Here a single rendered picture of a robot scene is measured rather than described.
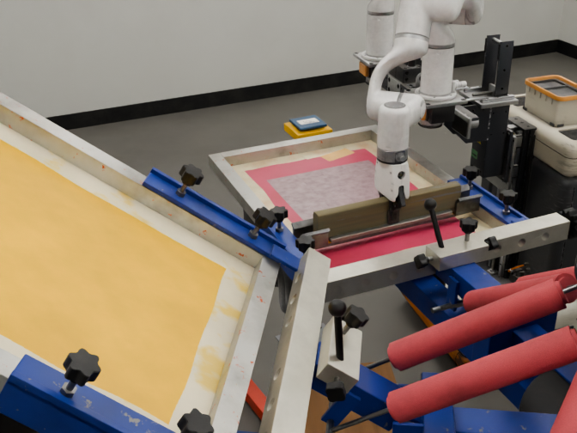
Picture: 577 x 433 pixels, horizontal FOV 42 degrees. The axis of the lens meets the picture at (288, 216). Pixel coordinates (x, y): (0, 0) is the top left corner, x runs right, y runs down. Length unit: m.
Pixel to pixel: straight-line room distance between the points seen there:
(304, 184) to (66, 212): 1.00
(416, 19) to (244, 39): 3.80
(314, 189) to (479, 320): 1.01
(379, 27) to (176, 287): 1.59
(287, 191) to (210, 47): 3.47
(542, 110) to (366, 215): 1.18
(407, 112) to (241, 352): 0.80
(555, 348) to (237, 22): 4.66
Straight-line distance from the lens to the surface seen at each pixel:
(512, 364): 1.14
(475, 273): 1.64
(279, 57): 5.75
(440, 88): 2.32
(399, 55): 1.86
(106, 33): 5.34
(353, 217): 1.84
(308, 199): 2.10
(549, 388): 1.41
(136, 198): 1.44
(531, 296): 1.24
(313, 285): 1.36
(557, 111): 2.81
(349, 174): 2.25
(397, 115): 1.76
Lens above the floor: 1.91
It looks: 28 degrees down
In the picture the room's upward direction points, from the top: 1 degrees counter-clockwise
